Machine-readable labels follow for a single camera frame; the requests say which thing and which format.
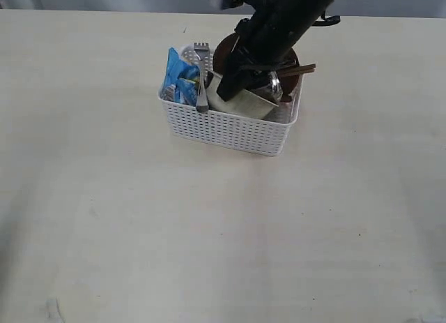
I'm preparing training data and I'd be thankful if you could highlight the white perforated plastic basket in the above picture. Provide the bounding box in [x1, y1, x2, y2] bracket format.
[158, 45, 301, 156]

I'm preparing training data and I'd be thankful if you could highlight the silver metal fork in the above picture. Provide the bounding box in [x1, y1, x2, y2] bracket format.
[194, 43, 209, 113]

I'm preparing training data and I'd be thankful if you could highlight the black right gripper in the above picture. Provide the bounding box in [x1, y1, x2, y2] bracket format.
[217, 17, 296, 101]

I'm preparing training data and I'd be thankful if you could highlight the round brown wooden plate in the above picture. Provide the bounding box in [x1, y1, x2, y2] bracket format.
[213, 33, 300, 103]

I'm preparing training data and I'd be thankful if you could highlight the brown wooden chopstick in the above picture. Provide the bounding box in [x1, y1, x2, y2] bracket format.
[277, 63, 316, 77]
[278, 67, 316, 77]

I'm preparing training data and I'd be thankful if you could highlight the white ceramic bowl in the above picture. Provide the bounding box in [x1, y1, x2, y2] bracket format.
[206, 70, 279, 119]

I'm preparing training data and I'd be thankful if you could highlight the blue snack packet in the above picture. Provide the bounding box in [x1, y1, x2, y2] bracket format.
[162, 47, 199, 107]

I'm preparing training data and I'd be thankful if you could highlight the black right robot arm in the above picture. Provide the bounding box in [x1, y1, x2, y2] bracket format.
[217, 0, 335, 101]

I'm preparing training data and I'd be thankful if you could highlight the shiny steel cup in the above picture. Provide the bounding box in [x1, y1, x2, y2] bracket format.
[252, 71, 283, 105]

